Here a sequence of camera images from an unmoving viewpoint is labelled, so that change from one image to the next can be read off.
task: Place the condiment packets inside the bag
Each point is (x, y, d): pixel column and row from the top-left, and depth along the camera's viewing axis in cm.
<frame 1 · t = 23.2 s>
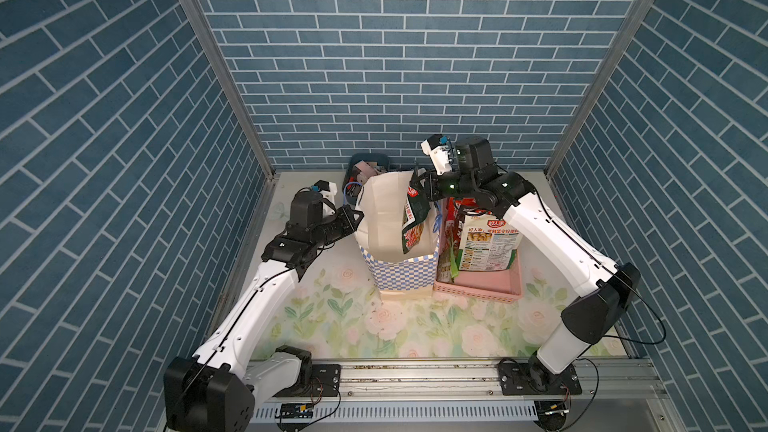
left hand: (373, 214, 76), fingers closed
right hand: (413, 183, 73), fingers closed
blue checkered paper bag: (395, 275, 75), point 19 cm above the table
pink plastic basket: (503, 286, 91), point 2 cm above the table
dark red fish seasoning packet: (486, 243, 86), point 14 cm above the table
orange seasoning packet: (461, 211, 80), point 25 cm above the table
green small sachet: (453, 263, 84), point 12 cm above the table

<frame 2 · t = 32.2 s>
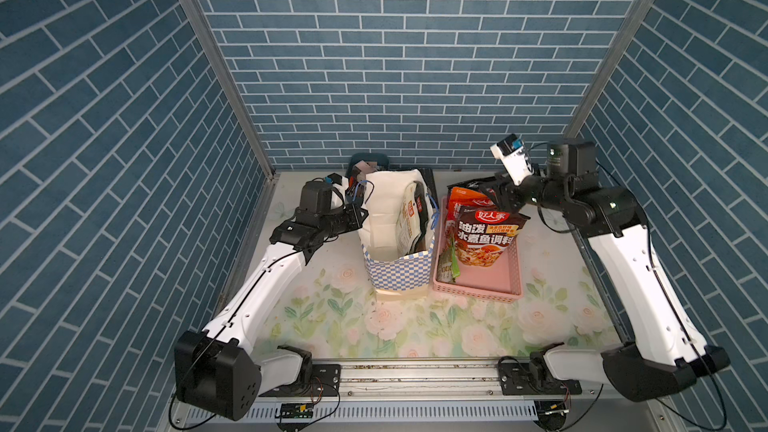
left hand: (377, 213, 77), fingers closed
right hand: (489, 179, 67), fingers open
dark red fish seasoning packet: (482, 235, 86), point 16 cm above the table
the other named things where they were.

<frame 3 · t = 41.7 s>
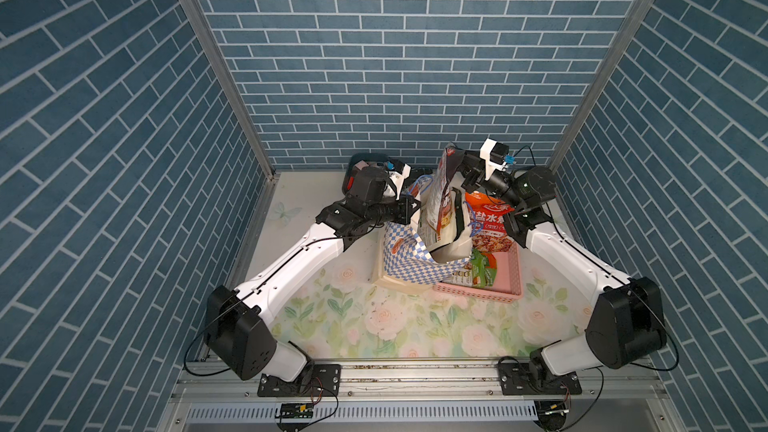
left hand: (430, 206, 74), fingers closed
right hand: (455, 151, 66), fingers closed
blue checkered paper bag: (406, 254, 69), point 27 cm above the table
green small sachet: (480, 271, 90), point 6 cm above the table
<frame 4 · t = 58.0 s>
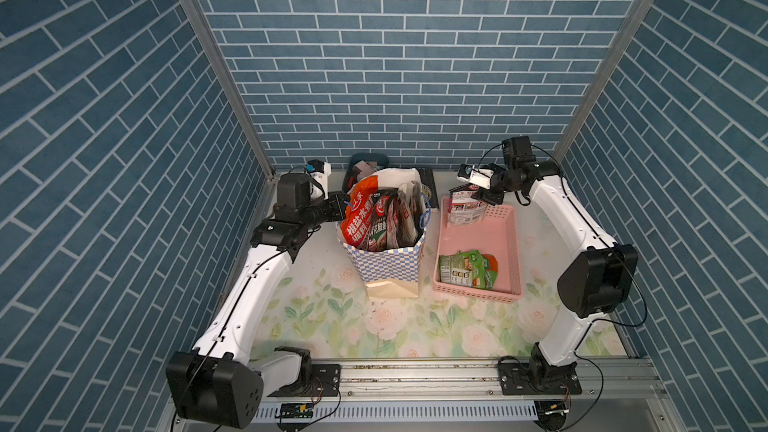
left hand: (358, 196, 75), fingers closed
right hand: (482, 182, 89), fingers open
dark red fish seasoning packet: (404, 208, 84), point 23 cm above the table
orange seasoning packet: (355, 218, 85), point 20 cm above the table
the other named things where they were.

